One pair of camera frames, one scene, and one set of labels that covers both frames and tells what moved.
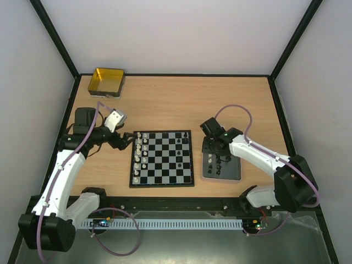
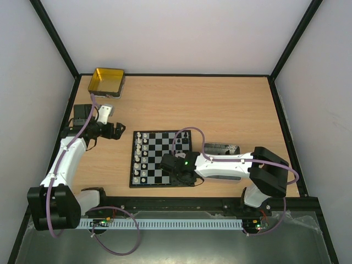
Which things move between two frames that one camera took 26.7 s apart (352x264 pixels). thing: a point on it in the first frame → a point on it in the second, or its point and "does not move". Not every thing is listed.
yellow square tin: (106, 83) does not move
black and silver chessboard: (161, 158) does not move
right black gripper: (207, 148) → (168, 163)
